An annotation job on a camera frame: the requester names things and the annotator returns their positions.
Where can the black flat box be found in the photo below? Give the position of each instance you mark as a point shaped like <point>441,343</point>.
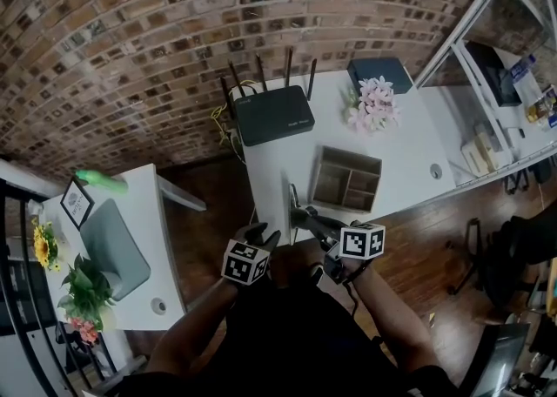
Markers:
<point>491,71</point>

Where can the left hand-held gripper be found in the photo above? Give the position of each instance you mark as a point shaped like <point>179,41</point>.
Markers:
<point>243,262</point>

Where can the person's black clothed torso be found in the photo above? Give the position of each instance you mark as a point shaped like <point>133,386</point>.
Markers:
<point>296,343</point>

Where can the person's right forearm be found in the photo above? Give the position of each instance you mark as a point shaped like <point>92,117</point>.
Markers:
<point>391,317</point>

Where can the yellow paper scrap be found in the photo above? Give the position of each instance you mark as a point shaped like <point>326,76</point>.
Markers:
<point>432,321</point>

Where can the dark green box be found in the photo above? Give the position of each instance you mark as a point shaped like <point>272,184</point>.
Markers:
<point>391,73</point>

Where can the white metal shelf rack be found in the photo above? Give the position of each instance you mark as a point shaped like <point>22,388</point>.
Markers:
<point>487,82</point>

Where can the beige box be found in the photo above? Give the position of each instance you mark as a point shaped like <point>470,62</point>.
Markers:
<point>481,153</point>

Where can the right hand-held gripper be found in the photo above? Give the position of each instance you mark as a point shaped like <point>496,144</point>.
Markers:
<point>361,240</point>

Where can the white desk tabletop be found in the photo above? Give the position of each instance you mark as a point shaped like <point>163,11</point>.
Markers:
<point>409,147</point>

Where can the yellow sunflower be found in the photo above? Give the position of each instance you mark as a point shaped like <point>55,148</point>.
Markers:
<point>43,249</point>

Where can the pink flower bouquet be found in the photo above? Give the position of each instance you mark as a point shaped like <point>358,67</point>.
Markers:
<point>376,103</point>

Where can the grey mat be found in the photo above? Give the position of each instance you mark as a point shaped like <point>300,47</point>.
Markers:
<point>115,251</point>

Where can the person's left forearm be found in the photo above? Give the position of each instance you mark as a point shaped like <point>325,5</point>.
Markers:
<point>191,325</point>

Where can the white vase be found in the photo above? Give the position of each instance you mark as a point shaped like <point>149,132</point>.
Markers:
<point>109,320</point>

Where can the wooden compartment tray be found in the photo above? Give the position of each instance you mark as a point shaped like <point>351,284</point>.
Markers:
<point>344,182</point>

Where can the clear bottle blue label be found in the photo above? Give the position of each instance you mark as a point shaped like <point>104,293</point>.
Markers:
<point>523,69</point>

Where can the black router with antennas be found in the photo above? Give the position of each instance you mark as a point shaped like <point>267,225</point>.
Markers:
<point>274,116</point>

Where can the white desk with plants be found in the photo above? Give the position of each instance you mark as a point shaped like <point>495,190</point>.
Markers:
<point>143,221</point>

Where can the amber bottle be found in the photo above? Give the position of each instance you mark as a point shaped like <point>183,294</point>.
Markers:
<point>539,110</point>

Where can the black monitor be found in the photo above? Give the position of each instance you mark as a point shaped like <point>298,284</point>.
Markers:
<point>496,360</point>

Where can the person's black shoe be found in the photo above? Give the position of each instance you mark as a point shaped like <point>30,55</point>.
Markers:
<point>317,277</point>

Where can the black office chair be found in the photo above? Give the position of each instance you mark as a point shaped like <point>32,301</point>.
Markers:
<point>528,177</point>
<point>509,256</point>

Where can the black framed picture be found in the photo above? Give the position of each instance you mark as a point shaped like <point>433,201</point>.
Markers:
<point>77,203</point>

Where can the orange pink flowers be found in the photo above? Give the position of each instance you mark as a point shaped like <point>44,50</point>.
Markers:
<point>85,331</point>

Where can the green spray bottle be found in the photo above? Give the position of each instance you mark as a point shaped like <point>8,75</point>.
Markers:
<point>102,181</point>

